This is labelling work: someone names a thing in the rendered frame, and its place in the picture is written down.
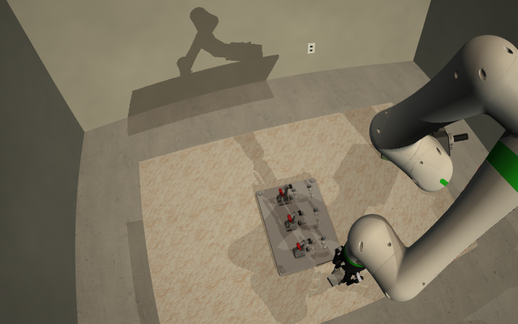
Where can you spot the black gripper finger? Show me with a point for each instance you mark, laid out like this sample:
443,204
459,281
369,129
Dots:
347,277
336,259

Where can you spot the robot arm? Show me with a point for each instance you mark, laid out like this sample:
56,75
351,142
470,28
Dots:
482,77

